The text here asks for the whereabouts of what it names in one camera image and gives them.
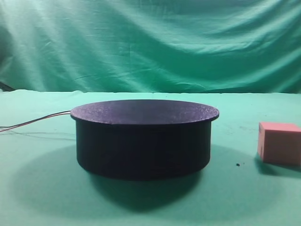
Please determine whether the green backdrop cloth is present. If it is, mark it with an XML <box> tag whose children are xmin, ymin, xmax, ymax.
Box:
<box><xmin>0</xmin><ymin>0</ymin><xmax>301</xmax><ymax>93</ymax></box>

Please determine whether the black round turntable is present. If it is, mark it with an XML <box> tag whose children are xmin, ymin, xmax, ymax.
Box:
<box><xmin>70</xmin><ymin>99</ymin><xmax>220</xmax><ymax>181</ymax></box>

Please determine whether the red wire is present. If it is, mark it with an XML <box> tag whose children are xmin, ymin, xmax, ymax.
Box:
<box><xmin>0</xmin><ymin>110</ymin><xmax>71</xmax><ymax>129</ymax></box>

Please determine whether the green table cloth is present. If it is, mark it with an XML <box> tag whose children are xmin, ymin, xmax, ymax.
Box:
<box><xmin>0</xmin><ymin>90</ymin><xmax>301</xmax><ymax>226</ymax></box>

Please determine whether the pink cube block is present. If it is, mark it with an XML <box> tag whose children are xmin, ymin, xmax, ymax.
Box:
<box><xmin>257</xmin><ymin>122</ymin><xmax>301</xmax><ymax>166</ymax></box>

